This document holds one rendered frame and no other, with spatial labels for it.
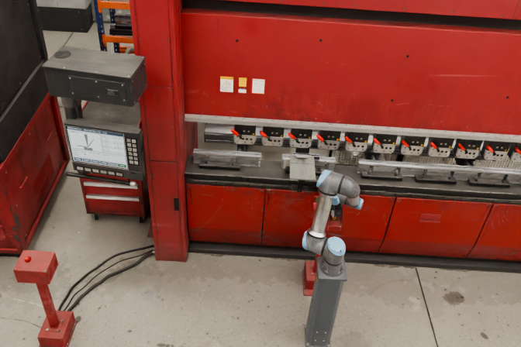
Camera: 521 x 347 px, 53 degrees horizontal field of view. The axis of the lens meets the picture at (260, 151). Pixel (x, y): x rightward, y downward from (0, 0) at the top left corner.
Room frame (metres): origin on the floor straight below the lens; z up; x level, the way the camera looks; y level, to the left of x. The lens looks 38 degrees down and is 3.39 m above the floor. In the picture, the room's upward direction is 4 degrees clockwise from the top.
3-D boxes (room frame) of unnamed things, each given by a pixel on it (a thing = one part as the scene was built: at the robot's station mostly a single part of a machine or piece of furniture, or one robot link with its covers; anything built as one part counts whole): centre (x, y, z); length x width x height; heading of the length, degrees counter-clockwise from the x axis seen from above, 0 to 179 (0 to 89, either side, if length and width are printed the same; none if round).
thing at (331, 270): (2.22, -0.50, 0.82); 0.15 x 0.15 x 0.10
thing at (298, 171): (2.93, -0.31, 1.00); 0.26 x 0.18 x 0.01; 0
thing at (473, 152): (3.08, -1.48, 1.18); 0.15 x 0.09 x 0.17; 90
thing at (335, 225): (2.73, -0.51, 0.75); 0.20 x 0.16 x 0.18; 91
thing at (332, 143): (3.07, -0.48, 1.18); 0.15 x 0.09 x 0.17; 90
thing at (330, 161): (3.08, -0.36, 0.92); 0.39 x 0.06 x 0.10; 90
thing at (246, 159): (3.07, 0.24, 0.92); 0.50 x 0.06 x 0.10; 90
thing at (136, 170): (2.47, 0.91, 1.42); 0.45 x 0.12 x 0.36; 83
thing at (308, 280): (2.70, -0.51, 0.06); 0.25 x 0.20 x 0.12; 1
